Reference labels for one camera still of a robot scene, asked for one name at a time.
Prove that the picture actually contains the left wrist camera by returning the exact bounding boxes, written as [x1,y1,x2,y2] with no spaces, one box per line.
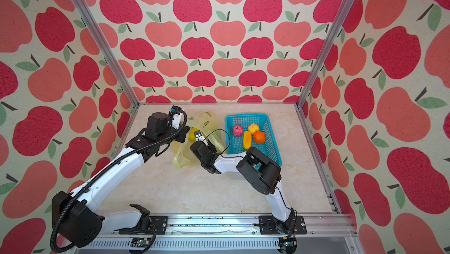
[169,105,184,130]

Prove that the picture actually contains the teal plastic mesh basket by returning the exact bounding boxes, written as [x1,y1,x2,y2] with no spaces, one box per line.
[225,113,282,167]

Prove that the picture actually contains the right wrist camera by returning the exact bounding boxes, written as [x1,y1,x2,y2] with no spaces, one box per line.
[195,130,208,146]

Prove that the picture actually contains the yellow translucent plastic bag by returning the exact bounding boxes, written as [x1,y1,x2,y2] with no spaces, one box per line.
[171,111,226,169]

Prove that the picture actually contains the front aluminium frame rail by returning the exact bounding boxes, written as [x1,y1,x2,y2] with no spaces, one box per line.
[69,212,363,254]

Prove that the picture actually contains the aluminium corner post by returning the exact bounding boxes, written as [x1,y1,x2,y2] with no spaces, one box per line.
[71,0,139,109]
[295,0,355,111]

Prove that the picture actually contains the left rear aluminium corner post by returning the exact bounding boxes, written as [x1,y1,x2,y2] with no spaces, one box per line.
[71,0,139,109]

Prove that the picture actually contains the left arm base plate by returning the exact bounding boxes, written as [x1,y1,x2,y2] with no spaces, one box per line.
[118,215,168,235]

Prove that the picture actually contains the yellow bell pepper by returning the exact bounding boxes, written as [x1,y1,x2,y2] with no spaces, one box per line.
[247,123,260,135]

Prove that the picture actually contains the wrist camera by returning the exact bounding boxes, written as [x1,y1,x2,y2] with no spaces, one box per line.
[195,130,208,146]
[169,105,184,130]

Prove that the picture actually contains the orange fruit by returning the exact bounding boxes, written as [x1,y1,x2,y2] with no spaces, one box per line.
[253,131,267,144]

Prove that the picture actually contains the right rear aluminium corner post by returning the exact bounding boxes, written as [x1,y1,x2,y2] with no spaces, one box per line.
[295,0,355,111]

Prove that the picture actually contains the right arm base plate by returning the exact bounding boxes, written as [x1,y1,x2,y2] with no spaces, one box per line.
[256,216,308,235]

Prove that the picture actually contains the yellow banana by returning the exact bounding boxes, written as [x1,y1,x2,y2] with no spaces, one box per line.
[189,127,198,143]

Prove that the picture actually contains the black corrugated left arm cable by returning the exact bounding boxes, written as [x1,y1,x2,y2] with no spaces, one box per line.
[50,109,188,254]

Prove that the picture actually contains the small circuit board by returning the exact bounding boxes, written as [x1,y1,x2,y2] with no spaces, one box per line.
[130,238,151,248]

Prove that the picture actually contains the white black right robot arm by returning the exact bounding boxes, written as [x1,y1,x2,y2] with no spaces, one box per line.
[190,141,296,235]

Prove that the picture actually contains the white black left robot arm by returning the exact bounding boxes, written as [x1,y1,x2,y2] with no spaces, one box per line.
[50,106,190,254]

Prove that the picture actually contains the yellow mango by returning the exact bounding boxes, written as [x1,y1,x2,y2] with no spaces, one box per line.
[243,131,253,150]

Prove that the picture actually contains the pink dragon fruit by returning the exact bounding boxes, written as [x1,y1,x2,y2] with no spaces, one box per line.
[232,125,244,137]

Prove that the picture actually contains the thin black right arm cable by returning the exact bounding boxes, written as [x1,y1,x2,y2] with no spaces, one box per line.
[203,129,300,234]

